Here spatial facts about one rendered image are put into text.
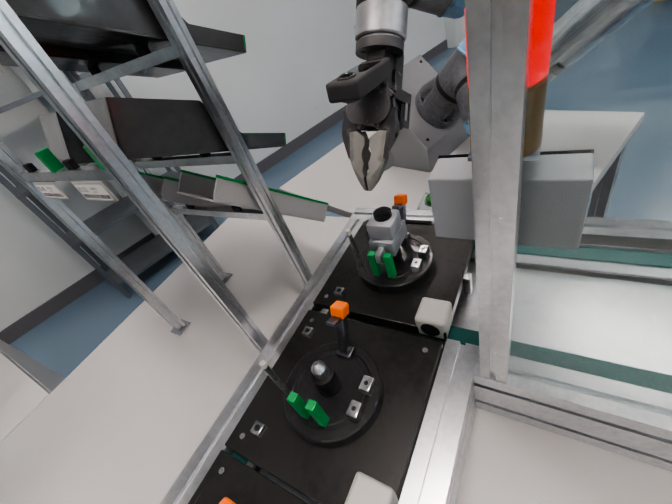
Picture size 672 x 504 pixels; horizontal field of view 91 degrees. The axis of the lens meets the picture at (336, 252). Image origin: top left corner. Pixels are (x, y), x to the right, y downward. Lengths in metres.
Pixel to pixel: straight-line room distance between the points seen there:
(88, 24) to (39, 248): 3.02
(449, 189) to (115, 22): 0.43
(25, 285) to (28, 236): 0.41
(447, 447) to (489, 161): 0.33
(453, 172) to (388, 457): 0.33
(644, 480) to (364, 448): 0.33
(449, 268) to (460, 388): 0.21
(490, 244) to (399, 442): 0.27
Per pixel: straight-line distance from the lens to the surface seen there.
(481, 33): 0.23
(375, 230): 0.54
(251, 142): 0.61
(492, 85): 0.24
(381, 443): 0.46
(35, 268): 3.53
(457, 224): 0.34
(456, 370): 0.51
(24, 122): 3.30
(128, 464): 0.81
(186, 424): 0.76
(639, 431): 0.53
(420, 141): 1.04
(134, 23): 0.55
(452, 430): 0.47
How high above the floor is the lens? 1.40
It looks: 39 degrees down
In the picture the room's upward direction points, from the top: 22 degrees counter-clockwise
